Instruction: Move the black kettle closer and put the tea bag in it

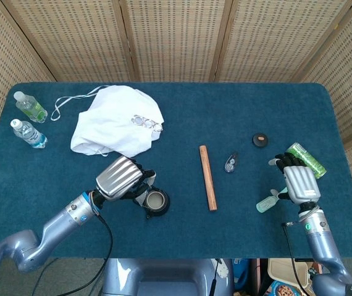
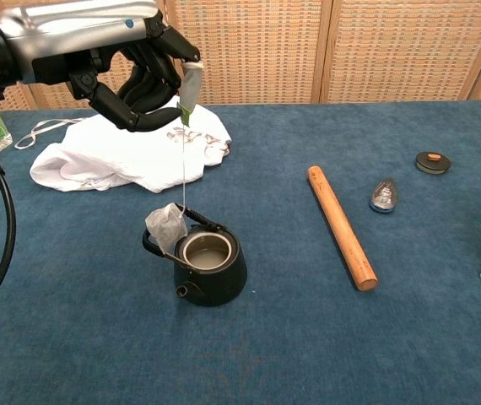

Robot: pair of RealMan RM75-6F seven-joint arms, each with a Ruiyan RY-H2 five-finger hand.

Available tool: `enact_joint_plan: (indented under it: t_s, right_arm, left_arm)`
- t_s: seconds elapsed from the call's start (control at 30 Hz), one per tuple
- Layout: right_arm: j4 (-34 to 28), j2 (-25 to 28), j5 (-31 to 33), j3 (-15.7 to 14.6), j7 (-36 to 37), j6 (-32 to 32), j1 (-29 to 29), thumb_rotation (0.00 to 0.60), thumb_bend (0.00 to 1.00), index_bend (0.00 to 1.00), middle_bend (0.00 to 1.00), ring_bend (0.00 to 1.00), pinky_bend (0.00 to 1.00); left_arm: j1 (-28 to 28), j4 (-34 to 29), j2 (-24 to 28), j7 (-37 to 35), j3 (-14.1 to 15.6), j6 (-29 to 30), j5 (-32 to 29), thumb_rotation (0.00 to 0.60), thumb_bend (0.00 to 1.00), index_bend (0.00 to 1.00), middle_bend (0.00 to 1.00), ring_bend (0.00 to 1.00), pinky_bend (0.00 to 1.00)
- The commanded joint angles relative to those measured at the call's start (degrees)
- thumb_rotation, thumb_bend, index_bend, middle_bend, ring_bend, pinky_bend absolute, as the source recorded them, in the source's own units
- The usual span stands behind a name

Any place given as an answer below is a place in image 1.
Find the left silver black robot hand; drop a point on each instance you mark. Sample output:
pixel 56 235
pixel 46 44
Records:
pixel 117 179

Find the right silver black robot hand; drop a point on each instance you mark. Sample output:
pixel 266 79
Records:
pixel 302 185

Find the black cast iron teapot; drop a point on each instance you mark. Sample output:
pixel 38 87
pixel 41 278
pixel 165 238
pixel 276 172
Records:
pixel 156 200

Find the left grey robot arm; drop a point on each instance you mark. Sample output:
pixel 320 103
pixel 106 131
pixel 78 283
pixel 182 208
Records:
pixel 61 219

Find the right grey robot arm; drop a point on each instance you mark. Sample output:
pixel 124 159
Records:
pixel 318 243

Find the black teapot lid wooden knob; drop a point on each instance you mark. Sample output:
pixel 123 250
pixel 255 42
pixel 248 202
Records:
pixel 260 139

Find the green drink can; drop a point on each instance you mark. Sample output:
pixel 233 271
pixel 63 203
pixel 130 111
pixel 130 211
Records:
pixel 310 158

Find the mint green scrub brush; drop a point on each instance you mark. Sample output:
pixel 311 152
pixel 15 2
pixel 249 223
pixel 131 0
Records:
pixel 265 204

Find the clear blue correction tape dispenser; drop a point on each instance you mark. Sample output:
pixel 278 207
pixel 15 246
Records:
pixel 231 162

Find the beige cardboard carton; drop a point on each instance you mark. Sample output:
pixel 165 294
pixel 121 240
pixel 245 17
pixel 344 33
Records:
pixel 287 269

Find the wooden rolling pin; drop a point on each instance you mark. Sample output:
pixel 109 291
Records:
pixel 207 179

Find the blue table cover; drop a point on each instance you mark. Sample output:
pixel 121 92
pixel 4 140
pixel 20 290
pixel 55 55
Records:
pixel 194 234

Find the clear bottle with blue label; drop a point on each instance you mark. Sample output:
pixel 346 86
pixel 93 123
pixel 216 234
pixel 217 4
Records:
pixel 29 134

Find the blue cookie box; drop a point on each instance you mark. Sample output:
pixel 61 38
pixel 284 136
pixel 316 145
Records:
pixel 276 290

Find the grey robot torso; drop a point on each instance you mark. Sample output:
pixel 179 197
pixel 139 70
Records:
pixel 163 277

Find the clear bottle with green label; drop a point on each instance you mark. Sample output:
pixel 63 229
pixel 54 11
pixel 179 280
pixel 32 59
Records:
pixel 31 108

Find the woven wooden folding screen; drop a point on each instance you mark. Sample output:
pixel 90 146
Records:
pixel 176 37

